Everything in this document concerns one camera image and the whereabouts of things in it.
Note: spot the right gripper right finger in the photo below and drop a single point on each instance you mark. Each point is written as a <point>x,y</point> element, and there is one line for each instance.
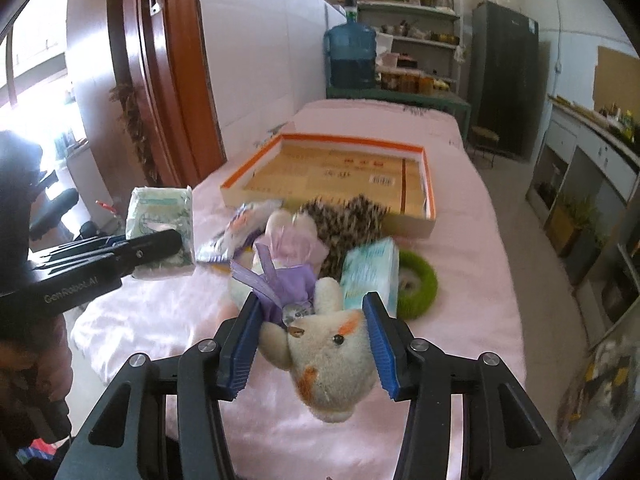
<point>504,436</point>

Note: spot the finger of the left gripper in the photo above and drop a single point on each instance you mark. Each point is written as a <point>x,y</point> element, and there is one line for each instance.
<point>129,254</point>
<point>75,248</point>

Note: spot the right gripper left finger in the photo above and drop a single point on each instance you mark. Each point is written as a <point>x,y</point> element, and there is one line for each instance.
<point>124,437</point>

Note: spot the small green tissue pack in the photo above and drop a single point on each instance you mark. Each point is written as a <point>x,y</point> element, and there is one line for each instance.
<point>153,210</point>

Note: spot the purple cartoon wipes pack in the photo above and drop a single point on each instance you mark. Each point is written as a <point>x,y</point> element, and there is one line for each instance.
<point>247,223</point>

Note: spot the plush bunny pink hat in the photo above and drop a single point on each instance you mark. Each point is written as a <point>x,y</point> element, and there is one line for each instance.
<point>292,244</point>

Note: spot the plush bunny purple bow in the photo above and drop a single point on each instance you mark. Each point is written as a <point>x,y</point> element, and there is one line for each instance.
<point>308,332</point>

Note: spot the green ring toy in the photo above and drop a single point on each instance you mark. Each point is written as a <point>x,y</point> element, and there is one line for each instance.
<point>418,286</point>

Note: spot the large green tissue pack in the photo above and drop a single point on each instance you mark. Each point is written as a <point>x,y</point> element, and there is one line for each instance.
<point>372,268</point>

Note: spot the person's left hand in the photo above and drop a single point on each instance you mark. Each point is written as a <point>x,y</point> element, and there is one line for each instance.
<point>53,363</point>

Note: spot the orange rimmed cardboard tray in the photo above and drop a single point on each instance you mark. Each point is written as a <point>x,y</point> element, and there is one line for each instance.
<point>299,167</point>

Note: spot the leopard print scrunchie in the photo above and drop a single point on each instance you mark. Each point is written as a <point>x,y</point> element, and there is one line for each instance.
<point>343,227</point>

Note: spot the potted green plant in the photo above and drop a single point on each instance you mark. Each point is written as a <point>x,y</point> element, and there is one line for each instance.
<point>570,216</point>

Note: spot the blue water jug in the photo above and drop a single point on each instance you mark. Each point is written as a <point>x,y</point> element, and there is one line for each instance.
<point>350,52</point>

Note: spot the white kitchen counter cabinet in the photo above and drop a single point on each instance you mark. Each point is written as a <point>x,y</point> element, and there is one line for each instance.
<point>580,157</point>

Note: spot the small round stool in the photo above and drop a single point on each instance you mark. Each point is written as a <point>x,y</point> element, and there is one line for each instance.
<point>485,142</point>

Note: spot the green metal shelf rack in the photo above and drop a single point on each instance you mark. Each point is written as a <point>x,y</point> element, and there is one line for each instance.
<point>427,32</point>

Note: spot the black refrigerator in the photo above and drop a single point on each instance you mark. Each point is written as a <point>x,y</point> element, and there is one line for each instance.
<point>504,75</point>

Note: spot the red wooden door frame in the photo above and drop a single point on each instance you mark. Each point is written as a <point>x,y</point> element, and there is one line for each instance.
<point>168,120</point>

